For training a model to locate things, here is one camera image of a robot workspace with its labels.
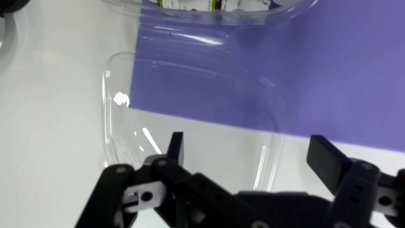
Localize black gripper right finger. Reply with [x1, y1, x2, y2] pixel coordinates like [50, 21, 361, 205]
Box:
[306, 134, 405, 228]

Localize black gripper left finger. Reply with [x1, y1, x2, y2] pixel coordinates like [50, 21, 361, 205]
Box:
[74, 130, 256, 228]

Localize clear plastic clamshell box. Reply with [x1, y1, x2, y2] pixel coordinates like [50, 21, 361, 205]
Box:
[100, 0, 318, 193]

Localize purple paper mat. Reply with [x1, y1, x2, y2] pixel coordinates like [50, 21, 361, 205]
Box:
[127, 0, 405, 153]

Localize white bottle with black cap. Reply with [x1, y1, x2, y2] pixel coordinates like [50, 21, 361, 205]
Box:
[212, 0, 273, 12]
[155, 0, 212, 11]

